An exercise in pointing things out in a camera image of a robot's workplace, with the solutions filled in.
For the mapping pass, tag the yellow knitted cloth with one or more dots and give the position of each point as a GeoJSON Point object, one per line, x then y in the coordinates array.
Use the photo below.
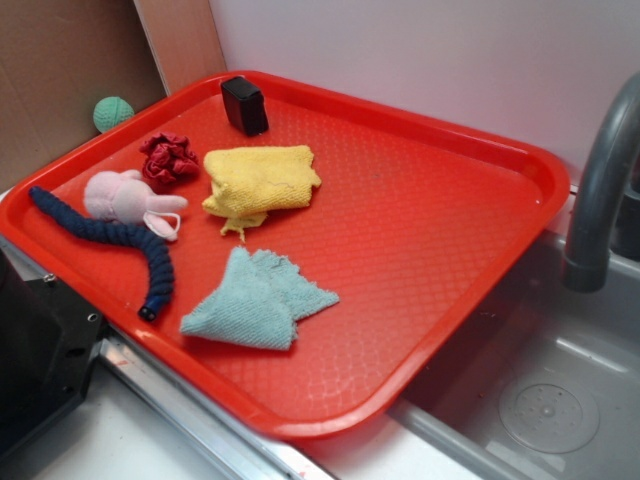
{"type": "Point", "coordinates": [247, 183]}

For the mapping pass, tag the red plastic tray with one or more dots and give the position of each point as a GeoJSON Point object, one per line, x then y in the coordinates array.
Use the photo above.
{"type": "Point", "coordinates": [415, 221]}

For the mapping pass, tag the green rubber ball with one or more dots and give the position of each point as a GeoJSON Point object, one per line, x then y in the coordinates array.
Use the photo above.
{"type": "Point", "coordinates": [110, 112]}

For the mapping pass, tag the pink plush toy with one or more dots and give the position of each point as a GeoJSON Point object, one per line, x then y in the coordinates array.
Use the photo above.
{"type": "Point", "coordinates": [124, 198]}

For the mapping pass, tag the grey plastic sink basin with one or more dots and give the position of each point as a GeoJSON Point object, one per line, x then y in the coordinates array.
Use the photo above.
{"type": "Point", "coordinates": [539, 382]}

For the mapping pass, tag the crumpled red fabric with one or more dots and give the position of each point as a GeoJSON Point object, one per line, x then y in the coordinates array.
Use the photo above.
{"type": "Point", "coordinates": [168, 158]}

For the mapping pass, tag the brown cardboard panel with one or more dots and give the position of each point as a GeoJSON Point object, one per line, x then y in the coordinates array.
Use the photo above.
{"type": "Point", "coordinates": [59, 58]}

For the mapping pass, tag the light blue cloth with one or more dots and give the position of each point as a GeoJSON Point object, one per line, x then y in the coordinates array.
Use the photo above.
{"type": "Point", "coordinates": [260, 300]}

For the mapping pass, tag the small black box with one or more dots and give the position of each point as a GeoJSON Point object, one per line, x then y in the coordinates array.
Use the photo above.
{"type": "Point", "coordinates": [244, 106]}

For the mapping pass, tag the grey toy faucet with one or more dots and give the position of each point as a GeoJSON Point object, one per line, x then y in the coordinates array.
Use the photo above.
{"type": "Point", "coordinates": [605, 215]}

